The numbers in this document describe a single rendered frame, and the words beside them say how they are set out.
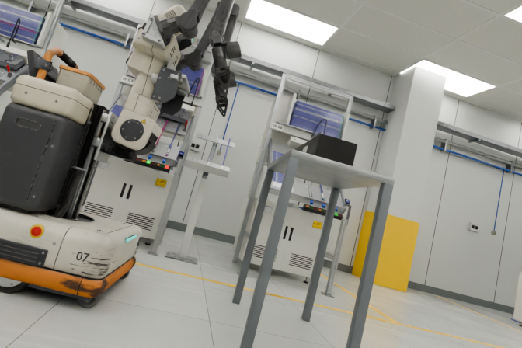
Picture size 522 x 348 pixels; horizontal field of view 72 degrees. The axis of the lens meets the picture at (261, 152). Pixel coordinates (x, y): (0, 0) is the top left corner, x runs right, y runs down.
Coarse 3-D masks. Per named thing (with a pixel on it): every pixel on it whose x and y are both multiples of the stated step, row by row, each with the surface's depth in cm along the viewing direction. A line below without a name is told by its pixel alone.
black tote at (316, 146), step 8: (320, 136) 154; (328, 136) 155; (304, 144) 180; (312, 144) 163; (320, 144) 154; (328, 144) 154; (336, 144) 155; (344, 144) 155; (352, 144) 156; (304, 152) 175; (312, 152) 159; (320, 152) 153; (328, 152) 154; (336, 152) 154; (344, 152) 155; (352, 152) 155; (336, 160) 154; (344, 160) 154; (352, 160) 155
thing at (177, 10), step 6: (174, 6) 173; (180, 6) 173; (162, 12) 172; (168, 12) 173; (174, 12) 173; (180, 12) 173; (168, 18) 172; (180, 36) 175; (180, 42) 181; (186, 42) 185; (192, 42) 189; (180, 48) 188
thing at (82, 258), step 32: (0, 224) 133; (32, 224) 135; (64, 224) 140; (96, 224) 160; (128, 224) 187; (0, 256) 131; (32, 256) 133; (64, 256) 134; (96, 256) 135; (128, 256) 173; (64, 288) 132; (96, 288) 134
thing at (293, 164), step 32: (288, 160) 146; (320, 160) 146; (288, 192) 143; (384, 192) 148; (256, 224) 205; (384, 224) 146; (320, 256) 207; (256, 288) 137; (256, 320) 136; (352, 320) 143
